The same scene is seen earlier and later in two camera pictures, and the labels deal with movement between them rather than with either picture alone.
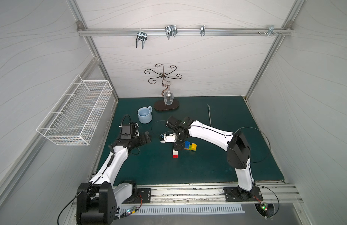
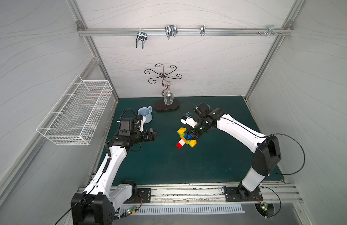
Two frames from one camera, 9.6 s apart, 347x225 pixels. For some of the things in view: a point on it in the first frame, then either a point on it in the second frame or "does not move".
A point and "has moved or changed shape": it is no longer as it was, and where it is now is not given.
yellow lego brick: [193, 146] has moved or changed shape
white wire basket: [73, 119] does not move
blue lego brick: [186, 144] has moved or changed shape
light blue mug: [144, 115] does not move
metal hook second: [171, 30] does not move
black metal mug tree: [160, 105] does not move
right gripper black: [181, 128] -> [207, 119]
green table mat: [153, 161] does not move
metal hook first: [141, 35] does not move
